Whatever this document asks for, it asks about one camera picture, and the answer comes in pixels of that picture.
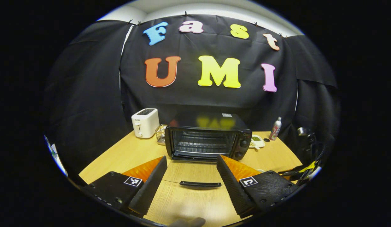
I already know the black electric oven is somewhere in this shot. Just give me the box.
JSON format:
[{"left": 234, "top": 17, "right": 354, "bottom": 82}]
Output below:
[{"left": 162, "top": 113, "right": 253, "bottom": 189}]

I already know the white divided dish of grains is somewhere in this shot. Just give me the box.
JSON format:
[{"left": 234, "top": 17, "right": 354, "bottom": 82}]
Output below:
[{"left": 249, "top": 135, "right": 266, "bottom": 149}]

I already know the white toaster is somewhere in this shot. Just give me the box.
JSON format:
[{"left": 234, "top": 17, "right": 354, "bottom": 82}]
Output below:
[{"left": 131, "top": 108, "right": 160, "bottom": 139}]

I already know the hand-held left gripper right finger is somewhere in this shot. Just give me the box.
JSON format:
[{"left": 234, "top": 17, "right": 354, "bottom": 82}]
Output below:
[{"left": 216, "top": 154, "right": 299, "bottom": 218}]

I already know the black backdrop cloth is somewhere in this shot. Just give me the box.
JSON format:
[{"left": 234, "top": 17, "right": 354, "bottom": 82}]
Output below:
[{"left": 44, "top": 14, "right": 341, "bottom": 186}]

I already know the wire basket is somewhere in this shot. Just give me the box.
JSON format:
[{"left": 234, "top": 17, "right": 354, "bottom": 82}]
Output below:
[{"left": 155, "top": 125, "right": 167, "bottom": 145}]

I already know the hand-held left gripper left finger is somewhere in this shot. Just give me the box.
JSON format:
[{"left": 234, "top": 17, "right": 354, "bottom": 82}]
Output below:
[{"left": 82, "top": 155, "right": 168, "bottom": 218}]

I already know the silver bottle with red label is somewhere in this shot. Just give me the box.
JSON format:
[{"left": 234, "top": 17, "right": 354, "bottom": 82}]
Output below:
[{"left": 269, "top": 117, "right": 282, "bottom": 141}]

